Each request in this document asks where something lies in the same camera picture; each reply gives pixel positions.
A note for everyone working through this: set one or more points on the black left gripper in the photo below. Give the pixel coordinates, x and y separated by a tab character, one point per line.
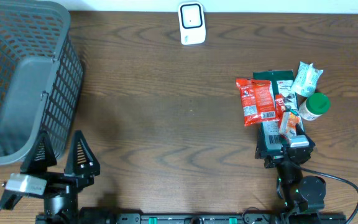
78	184

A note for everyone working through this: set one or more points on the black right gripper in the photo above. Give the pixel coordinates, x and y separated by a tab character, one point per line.
262	149

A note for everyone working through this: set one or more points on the orange Kleenex tissue pack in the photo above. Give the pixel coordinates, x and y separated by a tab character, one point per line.
288	124

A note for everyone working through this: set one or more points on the red candy bar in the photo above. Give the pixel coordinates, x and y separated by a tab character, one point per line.
280	107

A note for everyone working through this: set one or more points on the red snack bag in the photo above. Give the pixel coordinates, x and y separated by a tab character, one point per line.
258	102

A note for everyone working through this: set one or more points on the green lid jar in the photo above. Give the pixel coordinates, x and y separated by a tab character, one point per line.
314	106

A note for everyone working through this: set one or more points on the green 3M gloves package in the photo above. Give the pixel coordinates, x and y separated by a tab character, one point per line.
281	81

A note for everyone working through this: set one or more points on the light green wrapper packet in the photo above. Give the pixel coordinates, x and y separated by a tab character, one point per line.
306	79

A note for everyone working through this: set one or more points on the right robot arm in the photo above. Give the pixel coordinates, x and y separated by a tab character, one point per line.
303	195

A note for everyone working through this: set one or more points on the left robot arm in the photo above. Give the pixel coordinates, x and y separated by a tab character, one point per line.
59	191

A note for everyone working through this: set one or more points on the white barcode scanner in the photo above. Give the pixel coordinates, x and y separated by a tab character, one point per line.
192	23

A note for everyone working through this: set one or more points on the grey plastic mesh basket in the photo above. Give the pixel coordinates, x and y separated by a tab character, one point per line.
40	77

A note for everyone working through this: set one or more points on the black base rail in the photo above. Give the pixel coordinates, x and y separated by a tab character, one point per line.
136	218

